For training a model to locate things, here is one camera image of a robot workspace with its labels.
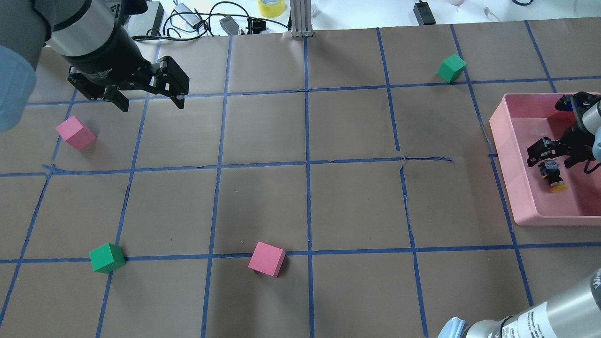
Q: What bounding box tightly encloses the green foam cube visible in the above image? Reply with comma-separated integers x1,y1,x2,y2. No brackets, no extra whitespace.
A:
89,243,126,274
437,54,467,83

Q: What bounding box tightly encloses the pink foam cube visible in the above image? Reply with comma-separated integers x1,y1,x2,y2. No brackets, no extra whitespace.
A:
55,116,97,151
247,241,286,278

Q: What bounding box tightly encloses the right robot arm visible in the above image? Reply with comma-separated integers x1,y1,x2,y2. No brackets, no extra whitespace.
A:
439,92,600,338

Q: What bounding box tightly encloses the yellow tape roll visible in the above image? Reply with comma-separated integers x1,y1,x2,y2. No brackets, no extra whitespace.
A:
257,0,286,18

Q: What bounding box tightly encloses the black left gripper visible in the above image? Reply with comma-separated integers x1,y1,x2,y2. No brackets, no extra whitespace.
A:
67,45,190,112

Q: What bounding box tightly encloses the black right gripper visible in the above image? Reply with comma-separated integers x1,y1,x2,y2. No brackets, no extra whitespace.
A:
526,92,601,169

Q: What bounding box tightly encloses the black power adapter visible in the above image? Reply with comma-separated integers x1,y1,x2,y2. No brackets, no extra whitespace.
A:
413,0,436,26

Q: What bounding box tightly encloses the yellow push button switch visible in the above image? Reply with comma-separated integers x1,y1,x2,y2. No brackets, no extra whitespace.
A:
538,160,569,194

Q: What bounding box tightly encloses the pink plastic bin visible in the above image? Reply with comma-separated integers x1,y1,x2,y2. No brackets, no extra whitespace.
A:
489,93,601,226

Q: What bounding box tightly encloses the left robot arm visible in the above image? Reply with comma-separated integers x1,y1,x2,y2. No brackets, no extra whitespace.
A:
1,0,574,175

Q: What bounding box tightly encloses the aluminium profile post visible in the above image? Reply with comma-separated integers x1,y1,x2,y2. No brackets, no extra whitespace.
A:
290,0,314,37

